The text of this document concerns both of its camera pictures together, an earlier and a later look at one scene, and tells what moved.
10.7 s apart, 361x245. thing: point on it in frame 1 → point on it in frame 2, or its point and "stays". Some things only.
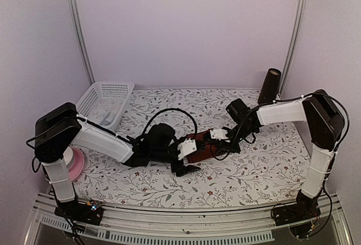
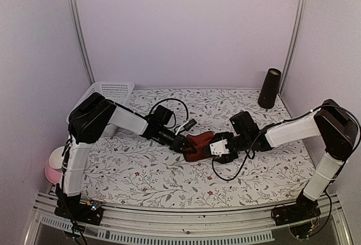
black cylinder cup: x=270 y=87 stays
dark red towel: x=204 y=144 stays
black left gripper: x=184 y=170 → x=178 y=144
